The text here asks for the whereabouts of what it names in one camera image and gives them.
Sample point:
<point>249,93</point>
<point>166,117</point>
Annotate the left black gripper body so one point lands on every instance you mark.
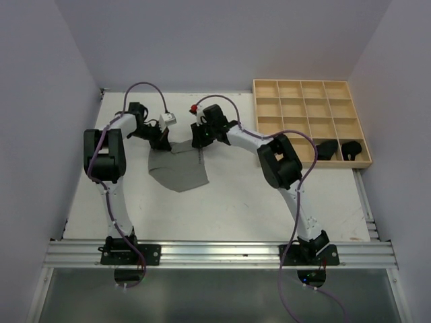
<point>149,132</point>

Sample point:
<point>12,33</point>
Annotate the black underwear beige waistband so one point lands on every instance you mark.
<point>350,150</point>

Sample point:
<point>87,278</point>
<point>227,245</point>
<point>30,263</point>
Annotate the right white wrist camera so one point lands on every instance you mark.
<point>197,111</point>

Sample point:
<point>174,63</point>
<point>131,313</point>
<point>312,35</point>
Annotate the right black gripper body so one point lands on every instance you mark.
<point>213,127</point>

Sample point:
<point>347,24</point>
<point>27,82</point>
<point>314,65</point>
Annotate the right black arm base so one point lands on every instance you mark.
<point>296,254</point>

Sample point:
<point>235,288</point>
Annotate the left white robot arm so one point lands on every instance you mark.
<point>105,164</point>

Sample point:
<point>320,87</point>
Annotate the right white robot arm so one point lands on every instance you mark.
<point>280,165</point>

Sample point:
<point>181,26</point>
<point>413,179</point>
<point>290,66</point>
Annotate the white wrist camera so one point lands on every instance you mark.
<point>197,111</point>
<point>166,120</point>

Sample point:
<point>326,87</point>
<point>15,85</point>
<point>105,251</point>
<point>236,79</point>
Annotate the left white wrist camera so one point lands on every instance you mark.
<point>166,120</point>

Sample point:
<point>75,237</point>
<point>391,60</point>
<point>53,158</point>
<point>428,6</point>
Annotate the aluminium mounting rail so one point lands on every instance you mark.
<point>222,255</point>

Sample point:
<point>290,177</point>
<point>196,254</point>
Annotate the black striped underwear grey waistband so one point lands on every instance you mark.
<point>326,148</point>

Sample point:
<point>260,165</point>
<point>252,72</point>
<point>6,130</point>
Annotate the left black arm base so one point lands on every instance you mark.
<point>116,251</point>

